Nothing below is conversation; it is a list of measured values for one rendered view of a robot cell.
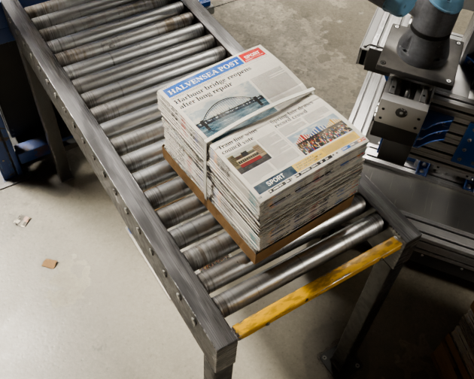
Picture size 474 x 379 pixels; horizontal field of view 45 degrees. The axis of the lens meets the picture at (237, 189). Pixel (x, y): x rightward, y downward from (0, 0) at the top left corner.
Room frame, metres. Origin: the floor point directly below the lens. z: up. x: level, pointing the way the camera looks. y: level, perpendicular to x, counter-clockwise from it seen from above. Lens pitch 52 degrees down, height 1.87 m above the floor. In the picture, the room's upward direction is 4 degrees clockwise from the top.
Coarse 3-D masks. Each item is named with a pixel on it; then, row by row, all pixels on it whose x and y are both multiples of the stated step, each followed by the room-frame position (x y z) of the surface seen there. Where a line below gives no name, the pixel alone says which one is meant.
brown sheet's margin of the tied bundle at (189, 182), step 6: (168, 156) 0.91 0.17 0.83; (174, 162) 0.89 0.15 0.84; (174, 168) 0.89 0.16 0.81; (180, 168) 0.86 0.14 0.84; (180, 174) 0.87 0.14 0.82; (186, 174) 0.84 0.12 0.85; (186, 180) 0.85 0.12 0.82; (192, 180) 0.83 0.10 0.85; (192, 186) 0.83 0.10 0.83; (198, 192) 0.81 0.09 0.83; (198, 198) 0.81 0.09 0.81
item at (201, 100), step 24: (264, 48) 1.09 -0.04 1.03; (216, 72) 0.99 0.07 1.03; (240, 72) 1.00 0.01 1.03; (264, 72) 1.00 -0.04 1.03; (288, 72) 1.01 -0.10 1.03; (168, 96) 0.91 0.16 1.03; (192, 96) 0.91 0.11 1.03; (216, 96) 0.92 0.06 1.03; (240, 96) 0.92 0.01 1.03; (264, 96) 0.93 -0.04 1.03; (168, 120) 0.90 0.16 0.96; (192, 120) 0.84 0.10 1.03; (216, 120) 0.85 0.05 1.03; (168, 144) 0.92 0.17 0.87; (192, 144) 0.82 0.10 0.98; (192, 168) 0.84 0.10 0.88
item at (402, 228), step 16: (176, 0) 1.63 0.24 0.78; (192, 0) 1.61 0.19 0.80; (208, 16) 1.54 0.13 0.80; (208, 32) 1.46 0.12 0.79; (224, 32) 1.46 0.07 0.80; (224, 48) 1.39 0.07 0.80; (240, 48) 1.39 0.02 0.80; (368, 192) 0.87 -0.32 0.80; (368, 208) 0.84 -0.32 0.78; (384, 208) 0.83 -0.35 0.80; (384, 224) 0.79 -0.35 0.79; (400, 224) 0.78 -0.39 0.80; (368, 240) 0.81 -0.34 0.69; (384, 240) 0.77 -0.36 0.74; (400, 240) 0.74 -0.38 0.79; (416, 240) 0.75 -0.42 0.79; (400, 256) 0.73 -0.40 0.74
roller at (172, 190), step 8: (168, 184) 0.85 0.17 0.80; (176, 184) 0.85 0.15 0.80; (184, 184) 0.86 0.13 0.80; (144, 192) 0.82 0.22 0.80; (152, 192) 0.82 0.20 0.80; (160, 192) 0.83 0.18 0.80; (168, 192) 0.83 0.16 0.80; (176, 192) 0.84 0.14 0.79; (184, 192) 0.84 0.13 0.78; (192, 192) 0.85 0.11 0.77; (152, 200) 0.80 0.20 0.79; (160, 200) 0.81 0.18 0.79; (168, 200) 0.82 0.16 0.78
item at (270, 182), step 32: (288, 128) 0.84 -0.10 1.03; (320, 128) 0.84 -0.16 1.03; (352, 128) 0.85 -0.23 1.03; (224, 160) 0.74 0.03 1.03; (256, 160) 0.74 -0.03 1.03; (288, 160) 0.75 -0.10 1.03; (320, 160) 0.75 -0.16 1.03; (352, 160) 0.80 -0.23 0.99; (224, 192) 0.73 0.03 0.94; (256, 192) 0.67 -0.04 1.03; (288, 192) 0.69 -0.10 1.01; (320, 192) 0.74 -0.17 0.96; (352, 192) 0.81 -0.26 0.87; (256, 224) 0.65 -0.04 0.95; (288, 224) 0.69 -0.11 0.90
